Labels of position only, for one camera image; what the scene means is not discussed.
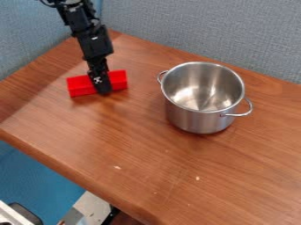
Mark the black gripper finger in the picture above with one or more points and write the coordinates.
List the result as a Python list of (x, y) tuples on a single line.
[(100, 81)]

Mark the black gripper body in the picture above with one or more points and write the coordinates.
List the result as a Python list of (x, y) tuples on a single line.
[(79, 16)]

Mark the red rectangular block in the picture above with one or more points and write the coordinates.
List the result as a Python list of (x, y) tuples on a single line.
[(79, 85)]

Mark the stainless steel pot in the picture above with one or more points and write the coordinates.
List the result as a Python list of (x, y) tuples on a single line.
[(205, 96)]

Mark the white object at corner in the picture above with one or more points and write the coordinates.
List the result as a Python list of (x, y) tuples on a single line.
[(9, 216)]

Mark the black chair part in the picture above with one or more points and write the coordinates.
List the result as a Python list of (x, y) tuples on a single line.
[(25, 213)]

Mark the white table leg bracket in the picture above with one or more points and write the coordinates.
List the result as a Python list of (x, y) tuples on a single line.
[(88, 211)]

